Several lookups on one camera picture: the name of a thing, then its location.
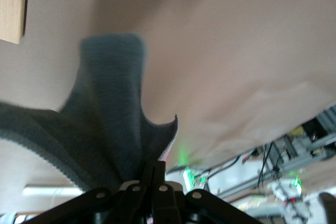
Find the bamboo cutting board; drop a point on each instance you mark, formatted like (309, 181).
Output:
(13, 3)

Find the pink and grey microfibre cloth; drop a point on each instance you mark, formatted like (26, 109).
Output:
(110, 90)

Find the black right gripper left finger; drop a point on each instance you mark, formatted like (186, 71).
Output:
(110, 208)

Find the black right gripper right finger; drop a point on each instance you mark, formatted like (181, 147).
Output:
(189, 208)

